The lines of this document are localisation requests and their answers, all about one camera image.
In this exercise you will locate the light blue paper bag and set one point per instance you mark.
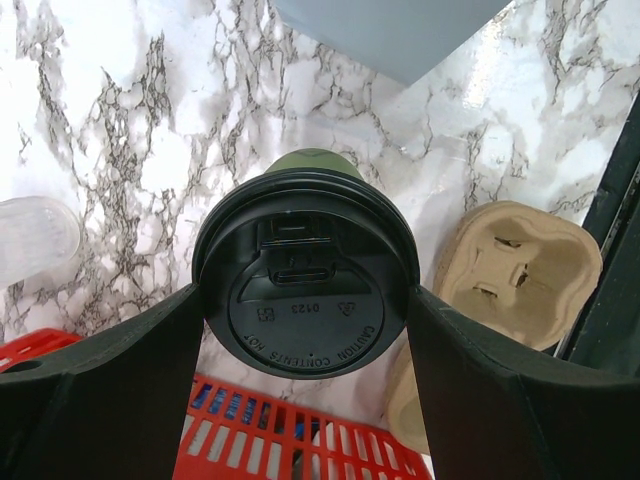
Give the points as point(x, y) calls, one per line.
point(400, 39)

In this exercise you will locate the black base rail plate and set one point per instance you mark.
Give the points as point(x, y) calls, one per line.
point(606, 334)

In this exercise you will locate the clear plastic water bottle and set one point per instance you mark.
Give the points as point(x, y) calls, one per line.
point(37, 233)

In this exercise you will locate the red plastic basket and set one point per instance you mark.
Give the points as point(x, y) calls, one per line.
point(233, 433)

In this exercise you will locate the green paper cup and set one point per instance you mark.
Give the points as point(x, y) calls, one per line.
point(315, 158)

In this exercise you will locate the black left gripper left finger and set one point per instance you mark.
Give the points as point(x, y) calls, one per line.
point(111, 406)

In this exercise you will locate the brown pulp cup carrier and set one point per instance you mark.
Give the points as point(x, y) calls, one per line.
point(506, 270)

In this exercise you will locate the black cup lid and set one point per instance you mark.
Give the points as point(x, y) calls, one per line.
point(305, 273)

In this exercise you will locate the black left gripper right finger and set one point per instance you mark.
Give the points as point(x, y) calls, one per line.
point(496, 409)

